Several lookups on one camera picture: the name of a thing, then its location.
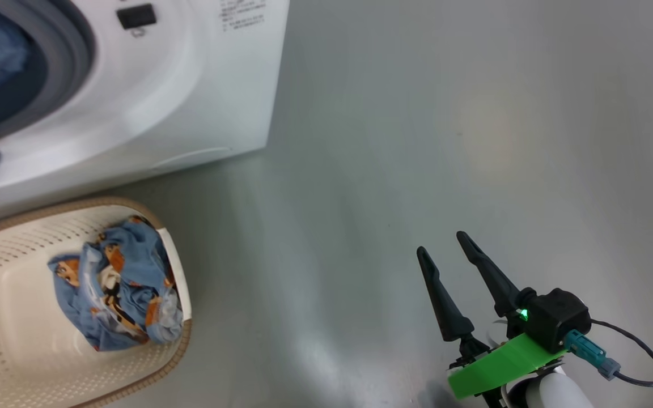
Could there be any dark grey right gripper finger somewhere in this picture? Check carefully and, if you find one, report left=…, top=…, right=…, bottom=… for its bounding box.
left=456, top=231, right=523, bottom=318
left=416, top=246, right=489, bottom=363

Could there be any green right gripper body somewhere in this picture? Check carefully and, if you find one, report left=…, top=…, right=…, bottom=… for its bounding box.
left=447, top=333, right=568, bottom=399

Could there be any white front-load washing machine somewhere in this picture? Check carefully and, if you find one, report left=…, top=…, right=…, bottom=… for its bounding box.
left=0, top=0, right=290, bottom=227

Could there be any cream perforated laundry basket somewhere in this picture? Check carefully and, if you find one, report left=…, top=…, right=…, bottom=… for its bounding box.
left=0, top=197, right=192, bottom=408

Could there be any black cable with teal connector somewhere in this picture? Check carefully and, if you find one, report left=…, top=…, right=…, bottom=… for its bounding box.
left=565, top=319, right=653, bottom=389

